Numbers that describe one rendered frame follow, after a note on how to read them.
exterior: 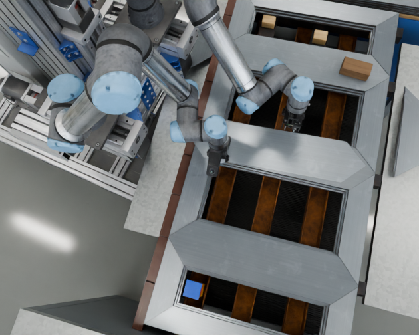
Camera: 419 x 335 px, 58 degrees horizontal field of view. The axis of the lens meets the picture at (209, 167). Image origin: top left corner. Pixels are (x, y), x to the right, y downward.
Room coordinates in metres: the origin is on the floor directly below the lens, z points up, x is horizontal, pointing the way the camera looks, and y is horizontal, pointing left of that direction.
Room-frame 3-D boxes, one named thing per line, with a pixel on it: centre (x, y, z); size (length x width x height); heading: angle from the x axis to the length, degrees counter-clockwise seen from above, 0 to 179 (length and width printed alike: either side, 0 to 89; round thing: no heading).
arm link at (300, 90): (0.54, -0.37, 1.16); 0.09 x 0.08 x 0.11; 28
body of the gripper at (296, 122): (0.53, -0.37, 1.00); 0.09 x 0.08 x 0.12; 151
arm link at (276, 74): (0.62, -0.31, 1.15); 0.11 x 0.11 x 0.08; 28
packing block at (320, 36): (0.95, -0.65, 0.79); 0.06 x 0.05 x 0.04; 61
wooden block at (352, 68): (0.71, -0.71, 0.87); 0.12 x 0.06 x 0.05; 55
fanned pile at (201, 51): (1.15, -0.15, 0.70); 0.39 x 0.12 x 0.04; 151
